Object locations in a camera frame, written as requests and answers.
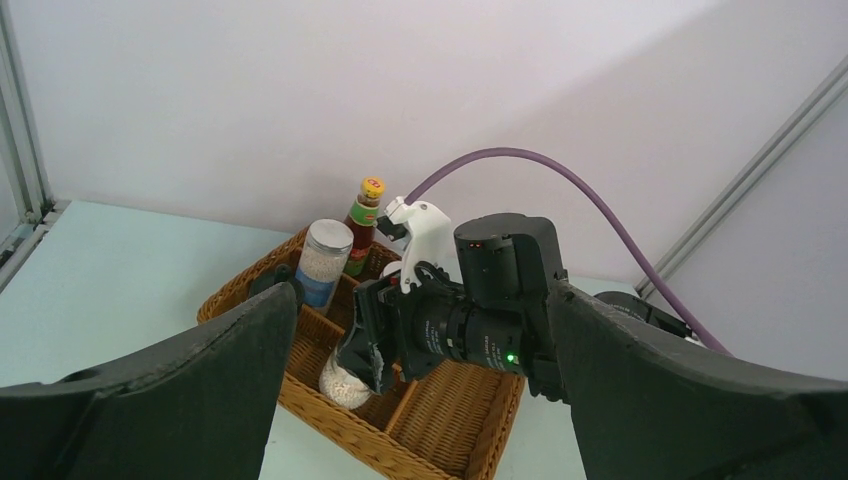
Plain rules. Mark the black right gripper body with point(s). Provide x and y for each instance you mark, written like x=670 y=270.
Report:
x=429 y=321

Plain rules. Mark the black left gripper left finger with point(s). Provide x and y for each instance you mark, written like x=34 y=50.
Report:
x=198 y=405

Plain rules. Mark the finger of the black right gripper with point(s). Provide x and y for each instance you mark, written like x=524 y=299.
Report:
x=369 y=348

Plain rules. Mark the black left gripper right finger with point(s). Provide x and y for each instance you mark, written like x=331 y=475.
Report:
x=646 y=404

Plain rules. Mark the black-cap spice bottle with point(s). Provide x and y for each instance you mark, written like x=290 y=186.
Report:
x=341 y=387
x=282 y=273

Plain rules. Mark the clear-lid white spice jar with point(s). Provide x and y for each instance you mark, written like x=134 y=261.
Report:
x=325 y=252

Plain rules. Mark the red sauce bottle yellow cap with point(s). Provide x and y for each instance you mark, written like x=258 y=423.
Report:
x=361 y=220

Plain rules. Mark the clear-lid blue-label spice jar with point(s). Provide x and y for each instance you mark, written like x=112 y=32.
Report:
x=392 y=269

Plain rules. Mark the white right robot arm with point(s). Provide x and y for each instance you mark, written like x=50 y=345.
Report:
x=495 y=317

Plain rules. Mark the brown wicker divided tray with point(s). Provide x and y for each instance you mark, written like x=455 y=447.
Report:
x=453 y=424

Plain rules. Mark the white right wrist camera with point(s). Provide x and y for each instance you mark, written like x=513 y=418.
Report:
x=426 y=230

